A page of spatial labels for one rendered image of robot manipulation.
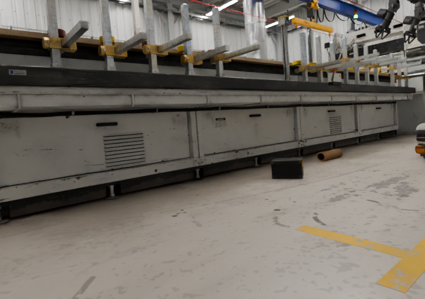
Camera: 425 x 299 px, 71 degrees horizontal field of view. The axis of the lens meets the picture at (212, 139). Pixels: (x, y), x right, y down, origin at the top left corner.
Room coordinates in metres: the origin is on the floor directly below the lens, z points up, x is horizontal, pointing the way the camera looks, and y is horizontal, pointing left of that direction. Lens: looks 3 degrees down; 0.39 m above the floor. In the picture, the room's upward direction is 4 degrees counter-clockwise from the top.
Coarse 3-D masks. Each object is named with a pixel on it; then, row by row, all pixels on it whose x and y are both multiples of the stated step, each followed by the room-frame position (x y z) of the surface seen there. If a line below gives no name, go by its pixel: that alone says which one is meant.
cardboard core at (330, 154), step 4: (320, 152) 2.59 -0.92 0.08; (324, 152) 2.59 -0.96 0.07; (328, 152) 2.61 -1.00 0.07; (332, 152) 2.65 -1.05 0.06; (336, 152) 2.69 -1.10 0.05; (340, 152) 2.73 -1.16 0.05; (320, 156) 2.64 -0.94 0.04; (324, 156) 2.56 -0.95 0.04; (328, 156) 2.59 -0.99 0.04; (332, 156) 2.63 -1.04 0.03; (336, 156) 2.69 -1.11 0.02; (340, 156) 2.76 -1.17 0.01; (320, 160) 2.59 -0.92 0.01; (324, 160) 2.58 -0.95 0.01
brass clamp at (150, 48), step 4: (144, 48) 1.69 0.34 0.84; (148, 48) 1.67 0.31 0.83; (152, 48) 1.69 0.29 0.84; (156, 48) 1.71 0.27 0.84; (144, 52) 1.69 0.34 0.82; (148, 52) 1.69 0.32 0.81; (152, 52) 1.69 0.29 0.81; (156, 52) 1.71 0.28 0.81; (160, 52) 1.72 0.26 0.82; (164, 52) 1.74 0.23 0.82
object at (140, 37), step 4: (140, 32) 1.33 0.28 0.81; (144, 32) 1.34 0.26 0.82; (136, 36) 1.36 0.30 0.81; (140, 36) 1.33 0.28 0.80; (144, 36) 1.34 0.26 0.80; (128, 40) 1.43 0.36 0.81; (132, 40) 1.40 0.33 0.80; (136, 40) 1.37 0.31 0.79; (140, 40) 1.36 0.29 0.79; (144, 40) 1.37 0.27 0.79; (120, 44) 1.50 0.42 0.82; (124, 44) 1.47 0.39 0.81; (128, 44) 1.43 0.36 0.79; (132, 44) 1.41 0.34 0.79; (136, 44) 1.42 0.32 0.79; (116, 48) 1.54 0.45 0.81; (120, 48) 1.50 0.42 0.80; (124, 48) 1.47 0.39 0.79; (128, 48) 1.47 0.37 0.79; (116, 52) 1.54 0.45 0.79; (120, 52) 1.54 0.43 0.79
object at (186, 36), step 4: (180, 36) 1.54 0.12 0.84; (184, 36) 1.51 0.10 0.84; (188, 36) 1.50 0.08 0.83; (172, 40) 1.59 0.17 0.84; (176, 40) 1.56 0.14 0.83; (180, 40) 1.54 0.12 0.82; (184, 40) 1.52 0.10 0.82; (188, 40) 1.53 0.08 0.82; (164, 44) 1.65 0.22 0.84; (168, 44) 1.63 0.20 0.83; (172, 44) 1.60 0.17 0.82; (176, 44) 1.58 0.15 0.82; (180, 44) 1.59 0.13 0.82; (160, 48) 1.69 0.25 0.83; (164, 48) 1.66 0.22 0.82; (168, 48) 1.65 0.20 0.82; (172, 48) 1.65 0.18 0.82
